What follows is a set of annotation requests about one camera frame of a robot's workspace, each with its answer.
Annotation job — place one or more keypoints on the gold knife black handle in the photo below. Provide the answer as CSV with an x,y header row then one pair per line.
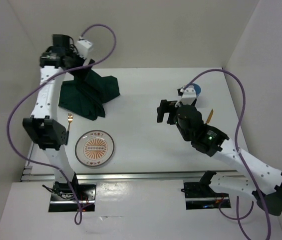
x,y
209,116

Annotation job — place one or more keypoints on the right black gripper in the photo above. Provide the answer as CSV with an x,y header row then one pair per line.
x,y
166,106

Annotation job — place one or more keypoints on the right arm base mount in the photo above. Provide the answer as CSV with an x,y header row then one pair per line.
x,y
199,196

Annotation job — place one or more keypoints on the light blue plastic cup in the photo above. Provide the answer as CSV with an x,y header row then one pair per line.
x,y
197,89

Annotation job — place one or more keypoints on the gold fork black handle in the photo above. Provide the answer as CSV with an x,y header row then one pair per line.
x,y
69,120

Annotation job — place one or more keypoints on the aluminium frame rail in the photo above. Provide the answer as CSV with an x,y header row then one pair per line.
x,y
133,170

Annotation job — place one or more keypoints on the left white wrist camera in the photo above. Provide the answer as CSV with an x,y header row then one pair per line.
x,y
83,47

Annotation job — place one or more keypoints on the orange patterned plate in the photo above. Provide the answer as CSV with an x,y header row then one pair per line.
x,y
94,148

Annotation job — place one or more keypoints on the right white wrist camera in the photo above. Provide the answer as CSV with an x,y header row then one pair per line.
x,y
188,96

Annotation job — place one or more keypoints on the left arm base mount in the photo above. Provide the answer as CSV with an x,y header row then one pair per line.
x,y
65,202

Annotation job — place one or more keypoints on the dark green cloth napkin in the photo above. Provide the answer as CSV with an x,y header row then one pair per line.
x,y
87,101

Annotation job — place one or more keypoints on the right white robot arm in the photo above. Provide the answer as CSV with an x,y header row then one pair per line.
x,y
263,184

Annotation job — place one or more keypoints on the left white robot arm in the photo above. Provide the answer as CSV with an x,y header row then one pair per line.
x,y
42,126

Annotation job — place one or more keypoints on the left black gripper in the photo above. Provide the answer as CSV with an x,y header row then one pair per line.
x,y
80,72

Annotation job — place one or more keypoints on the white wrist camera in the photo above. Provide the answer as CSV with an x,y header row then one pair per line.
x,y
83,47
188,96

